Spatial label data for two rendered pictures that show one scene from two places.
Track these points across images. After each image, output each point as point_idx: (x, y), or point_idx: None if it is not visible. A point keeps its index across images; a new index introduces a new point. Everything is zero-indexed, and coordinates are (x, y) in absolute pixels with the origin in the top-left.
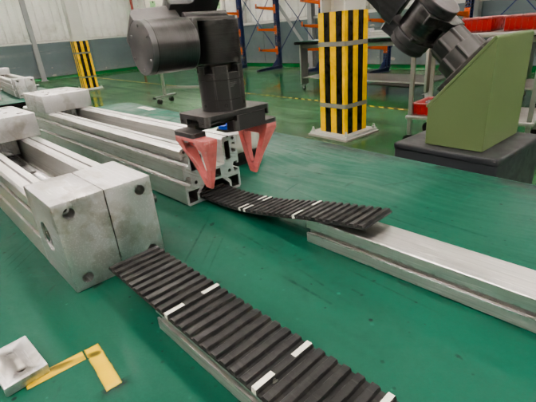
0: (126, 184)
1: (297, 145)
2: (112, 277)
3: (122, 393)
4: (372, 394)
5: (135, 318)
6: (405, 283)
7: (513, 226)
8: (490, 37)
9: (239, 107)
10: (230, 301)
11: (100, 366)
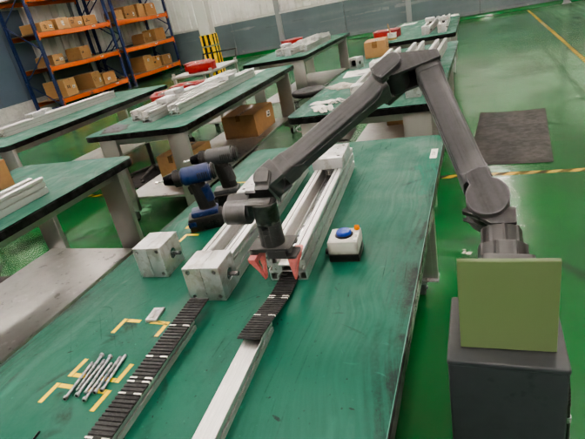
0: (207, 269)
1: (399, 260)
2: None
3: (154, 339)
4: (151, 374)
5: None
6: None
7: (315, 389)
8: (485, 253)
9: (270, 247)
10: (182, 333)
11: (162, 328)
